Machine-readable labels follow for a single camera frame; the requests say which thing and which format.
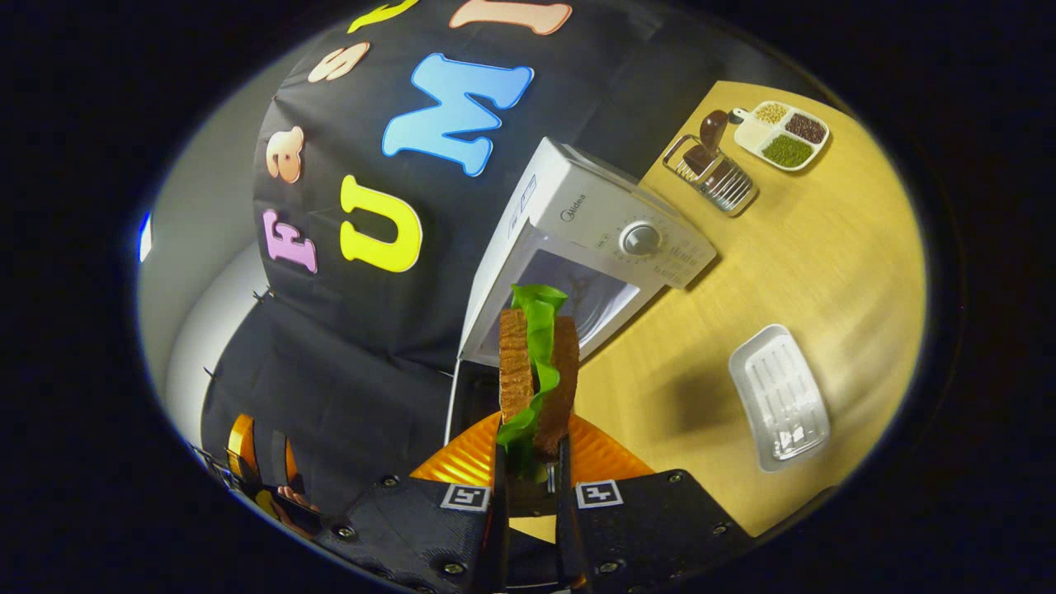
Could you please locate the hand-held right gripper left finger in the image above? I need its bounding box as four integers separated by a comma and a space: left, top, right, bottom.
318, 412, 509, 593

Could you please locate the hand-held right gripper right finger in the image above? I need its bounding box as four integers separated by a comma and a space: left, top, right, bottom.
554, 412, 756, 593

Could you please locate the lettuce sandwich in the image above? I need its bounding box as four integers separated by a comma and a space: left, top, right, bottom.
497, 285, 580, 483

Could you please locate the white microwave oven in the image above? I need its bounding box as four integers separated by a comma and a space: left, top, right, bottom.
445, 138, 717, 446

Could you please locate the black backdrop cloth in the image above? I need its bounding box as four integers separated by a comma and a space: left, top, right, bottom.
198, 0, 793, 521

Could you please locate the white plastic tray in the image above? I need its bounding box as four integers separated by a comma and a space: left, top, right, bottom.
728, 324, 831, 473

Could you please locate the white divided dish of beans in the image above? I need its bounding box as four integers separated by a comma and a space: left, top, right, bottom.
731, 101, 830, 172

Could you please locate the metal wire basket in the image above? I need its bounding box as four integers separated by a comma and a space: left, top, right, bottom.
662, 134, 756, 215

